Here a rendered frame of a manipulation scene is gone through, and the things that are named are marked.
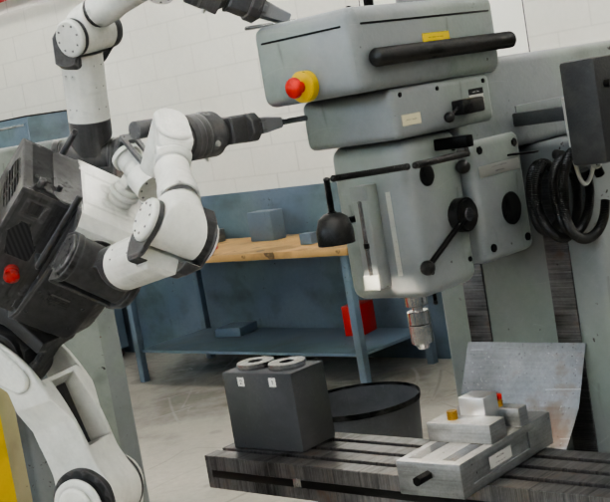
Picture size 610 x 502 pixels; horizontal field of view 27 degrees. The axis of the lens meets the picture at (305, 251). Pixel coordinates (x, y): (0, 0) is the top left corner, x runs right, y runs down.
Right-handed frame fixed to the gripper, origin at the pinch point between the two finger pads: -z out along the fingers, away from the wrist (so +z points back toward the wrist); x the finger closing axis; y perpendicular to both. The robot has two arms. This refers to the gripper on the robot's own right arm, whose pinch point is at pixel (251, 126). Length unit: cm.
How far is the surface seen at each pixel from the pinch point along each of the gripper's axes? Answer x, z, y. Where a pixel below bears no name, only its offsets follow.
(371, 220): -17.2, -11.4, 22.0
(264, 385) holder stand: 30, -19, 60
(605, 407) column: -34, -61, 74
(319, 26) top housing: -20.4, -1.8, -16.6
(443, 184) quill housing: -25.1, -25.7, 17.7
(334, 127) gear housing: -11.6, -11.2, 2.9
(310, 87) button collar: -17.5, 0.2, -5.7
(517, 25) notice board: 223, -443, -27
